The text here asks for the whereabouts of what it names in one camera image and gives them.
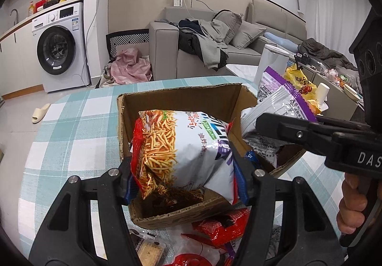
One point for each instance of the white cylindrical bin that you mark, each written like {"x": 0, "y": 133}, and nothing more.
{"x": 274, "y": 57}

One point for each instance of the person's right hand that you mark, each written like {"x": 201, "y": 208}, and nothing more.
{"x": 350, "y": 216}

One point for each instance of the orange peel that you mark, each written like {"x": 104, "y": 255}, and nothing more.
{"x": 314, "y": 106}

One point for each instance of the small red snack pack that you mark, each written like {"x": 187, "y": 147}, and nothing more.
{"x": 189, "y": 259}

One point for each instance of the light blue pillow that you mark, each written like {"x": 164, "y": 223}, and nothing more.
{"x": 284, "y": 43}

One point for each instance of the beige sofa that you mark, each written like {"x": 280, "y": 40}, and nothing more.
{"x": 169, "y": 62}

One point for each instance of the white noodle snack bag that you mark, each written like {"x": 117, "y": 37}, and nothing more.
{"x": 177, "y": 154}

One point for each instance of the kitchen counter cabinet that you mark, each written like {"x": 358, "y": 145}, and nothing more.
{"x": 20, "y": 69}

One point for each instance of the pink cloth on floor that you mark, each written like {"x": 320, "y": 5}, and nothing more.
{"x": 130, "y": 68}

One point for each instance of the silver purple snack bag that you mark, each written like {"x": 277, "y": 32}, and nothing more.
{"x": 275, "y": 96}

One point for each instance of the white side table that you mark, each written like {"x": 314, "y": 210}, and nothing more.
{"x": 244, "y": 71}

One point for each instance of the brown SF cardboard box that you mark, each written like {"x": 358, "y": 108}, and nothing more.
{"x": 224, "y": 102}

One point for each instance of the dark green jacket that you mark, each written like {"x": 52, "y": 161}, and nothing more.
{"x": 330, "y": 57}

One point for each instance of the beige slipper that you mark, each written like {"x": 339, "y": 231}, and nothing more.
{"x": 39, "y": 113}

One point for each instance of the clear cracker pack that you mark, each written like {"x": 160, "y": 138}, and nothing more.
{"x": 149, "y": 247}

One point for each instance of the white paper cup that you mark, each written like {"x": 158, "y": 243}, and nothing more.
{"x": 321, "y": 93}

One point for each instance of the yellow bottle on counter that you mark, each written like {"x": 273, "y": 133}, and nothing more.
{"x": 31, "y": 9}

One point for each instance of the grey cushion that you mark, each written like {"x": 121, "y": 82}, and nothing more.
{"x": 247, "y": 34}

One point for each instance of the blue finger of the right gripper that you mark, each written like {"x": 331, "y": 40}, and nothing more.
{"x": 312, "y": 136}
{"x": 342, "y": 123}

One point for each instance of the checkered tablecloth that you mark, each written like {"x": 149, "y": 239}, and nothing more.
{"x": 78, "y": 136}

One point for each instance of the red white snack bag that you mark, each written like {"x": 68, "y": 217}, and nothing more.
{"x": 219, "y": 230}

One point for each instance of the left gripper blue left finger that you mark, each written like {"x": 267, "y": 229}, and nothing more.
{"x": 128, "y": 186}

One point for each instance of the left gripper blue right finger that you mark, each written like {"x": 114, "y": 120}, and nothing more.
{"x": 247, "y": 184}

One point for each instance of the white washing machine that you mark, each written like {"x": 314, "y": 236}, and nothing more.
{"x": 60, "y": 48}

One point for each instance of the yellow plastic bag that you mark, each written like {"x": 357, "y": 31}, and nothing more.
{"x": 297, "y": 78}

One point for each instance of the pile of clothes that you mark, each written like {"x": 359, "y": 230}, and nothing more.
{"x": 204, "y": 39}

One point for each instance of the black patterned basket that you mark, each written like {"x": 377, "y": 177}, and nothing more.
{"x": 120, "y": 41}

